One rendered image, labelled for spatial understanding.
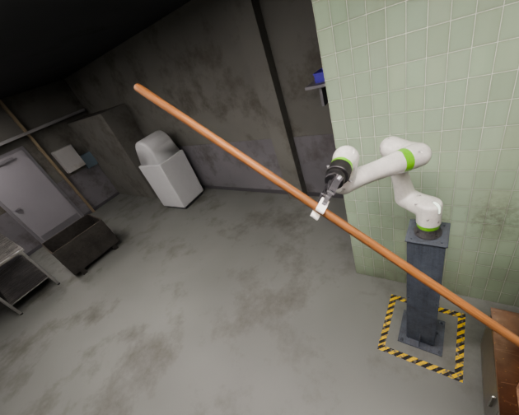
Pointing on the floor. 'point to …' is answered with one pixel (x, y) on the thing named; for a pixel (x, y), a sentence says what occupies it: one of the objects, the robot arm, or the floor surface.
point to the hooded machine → (168, 170)
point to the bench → (503, 364)
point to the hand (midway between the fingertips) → (320, 208)
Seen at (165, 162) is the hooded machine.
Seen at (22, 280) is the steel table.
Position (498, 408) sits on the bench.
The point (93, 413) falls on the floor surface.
